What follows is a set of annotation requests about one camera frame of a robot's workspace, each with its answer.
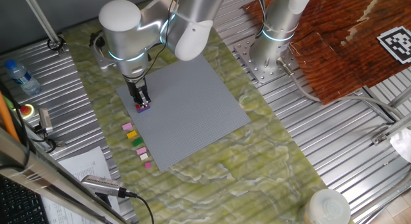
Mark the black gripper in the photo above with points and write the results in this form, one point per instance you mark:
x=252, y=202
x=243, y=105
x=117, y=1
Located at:
x=138, y=84

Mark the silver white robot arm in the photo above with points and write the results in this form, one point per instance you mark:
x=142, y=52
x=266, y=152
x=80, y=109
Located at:
x=128, y=34

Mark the blue long Lego brick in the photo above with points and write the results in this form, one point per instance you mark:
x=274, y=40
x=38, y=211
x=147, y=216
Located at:
x=144, y=110

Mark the pink Lego brick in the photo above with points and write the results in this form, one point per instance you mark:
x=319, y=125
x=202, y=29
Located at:
x=141, y=151
x=127, y=126

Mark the yellow Lego brick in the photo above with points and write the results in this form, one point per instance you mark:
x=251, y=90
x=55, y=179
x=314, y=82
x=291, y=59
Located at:
x=131, y=134

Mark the green Lego brick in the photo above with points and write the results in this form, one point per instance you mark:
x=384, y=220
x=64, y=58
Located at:
x=138, y=142

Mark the grey Lego baseplate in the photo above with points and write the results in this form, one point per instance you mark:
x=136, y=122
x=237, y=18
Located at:
x=186, y=115

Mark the white Lego brick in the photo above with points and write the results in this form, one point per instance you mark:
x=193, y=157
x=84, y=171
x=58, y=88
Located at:
x=144, y=156

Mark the small purple Lego brick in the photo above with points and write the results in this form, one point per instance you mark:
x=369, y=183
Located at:
x=147, y=165

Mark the printed white paper sheet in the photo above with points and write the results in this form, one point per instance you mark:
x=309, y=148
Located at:
x=86, y=166

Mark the red yellow emergency stop button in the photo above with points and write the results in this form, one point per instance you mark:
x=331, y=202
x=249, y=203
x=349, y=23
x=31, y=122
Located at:
x=26, y=110

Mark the clear water bottle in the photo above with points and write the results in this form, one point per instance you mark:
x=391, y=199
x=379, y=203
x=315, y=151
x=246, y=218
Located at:
x=22, y=78

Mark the green marble pattern mat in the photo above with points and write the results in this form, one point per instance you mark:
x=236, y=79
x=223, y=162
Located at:
x=241, y=185

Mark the orange pole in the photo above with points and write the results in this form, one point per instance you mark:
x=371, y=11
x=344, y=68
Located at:
x=6, y=118

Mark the black keyboard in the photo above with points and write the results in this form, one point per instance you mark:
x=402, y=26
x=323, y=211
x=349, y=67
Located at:
x=19, y=204

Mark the white plastic container lid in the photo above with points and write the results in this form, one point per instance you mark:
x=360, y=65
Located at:
x=327, y=208

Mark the black white fiducial marker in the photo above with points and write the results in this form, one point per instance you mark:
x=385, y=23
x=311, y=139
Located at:
x=396, y=44

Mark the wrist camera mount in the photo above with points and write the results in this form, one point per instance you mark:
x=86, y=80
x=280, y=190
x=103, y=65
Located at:
x=129, y=90

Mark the silver mount bracket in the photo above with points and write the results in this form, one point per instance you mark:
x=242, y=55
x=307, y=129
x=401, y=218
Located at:
x=102, y=62

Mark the silver camera bar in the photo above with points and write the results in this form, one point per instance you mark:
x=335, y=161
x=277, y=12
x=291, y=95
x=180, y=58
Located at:
x=102, y=185

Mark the white camera on bracket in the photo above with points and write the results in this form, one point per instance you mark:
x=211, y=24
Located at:
x=45, y=119

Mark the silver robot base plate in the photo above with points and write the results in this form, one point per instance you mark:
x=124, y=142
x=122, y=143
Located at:
x=250, y=60

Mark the aluminium frame beam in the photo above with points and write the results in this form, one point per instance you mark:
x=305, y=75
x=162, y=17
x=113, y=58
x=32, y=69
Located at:
x=48, y=176

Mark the aluminium frame pole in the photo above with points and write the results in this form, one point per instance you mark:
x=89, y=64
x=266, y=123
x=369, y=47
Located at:
x=41, y=20

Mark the aluminium corner bracket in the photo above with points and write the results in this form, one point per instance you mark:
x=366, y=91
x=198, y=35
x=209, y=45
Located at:
x=388, y=131

